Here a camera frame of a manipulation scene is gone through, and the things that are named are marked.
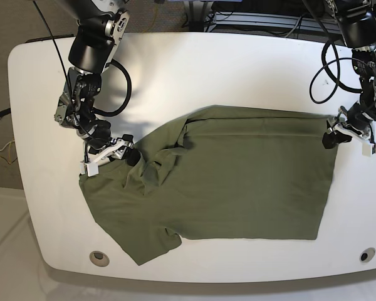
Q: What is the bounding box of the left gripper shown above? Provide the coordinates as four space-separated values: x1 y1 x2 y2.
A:
322 105 376 149

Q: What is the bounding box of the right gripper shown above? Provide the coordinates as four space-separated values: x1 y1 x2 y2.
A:
83 128 141 166

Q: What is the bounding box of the olive green T-shirt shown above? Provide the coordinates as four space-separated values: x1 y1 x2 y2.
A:
79 106 337 265

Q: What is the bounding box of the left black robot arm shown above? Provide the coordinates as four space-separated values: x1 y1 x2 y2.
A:
303 1 376 155

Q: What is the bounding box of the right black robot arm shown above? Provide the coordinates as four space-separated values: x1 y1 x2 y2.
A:
55 1 140 166

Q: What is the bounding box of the left table grommet hole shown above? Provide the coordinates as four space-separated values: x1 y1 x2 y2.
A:
89 251 110 267

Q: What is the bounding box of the table grommet hole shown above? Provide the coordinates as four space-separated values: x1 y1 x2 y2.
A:
89 251 110 267
360 248 376 263

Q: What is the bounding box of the right table grommet hole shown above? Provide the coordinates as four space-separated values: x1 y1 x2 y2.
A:
360 248 376 263

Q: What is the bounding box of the black bar behind table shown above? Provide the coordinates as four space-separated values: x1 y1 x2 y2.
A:
25 34 75 43

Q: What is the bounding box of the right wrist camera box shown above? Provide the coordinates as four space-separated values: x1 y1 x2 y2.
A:
80 161 99 177

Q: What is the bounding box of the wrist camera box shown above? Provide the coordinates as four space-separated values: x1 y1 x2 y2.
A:
80 161 99 177
362 138 376 157

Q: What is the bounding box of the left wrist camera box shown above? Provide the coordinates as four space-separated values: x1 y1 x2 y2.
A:
362 138 376 157

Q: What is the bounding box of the yellow floor cable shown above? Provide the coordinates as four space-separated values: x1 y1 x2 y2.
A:
0 140 16 166

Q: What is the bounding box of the aluminium frame rack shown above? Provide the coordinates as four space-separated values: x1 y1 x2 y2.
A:
182 1 340 37

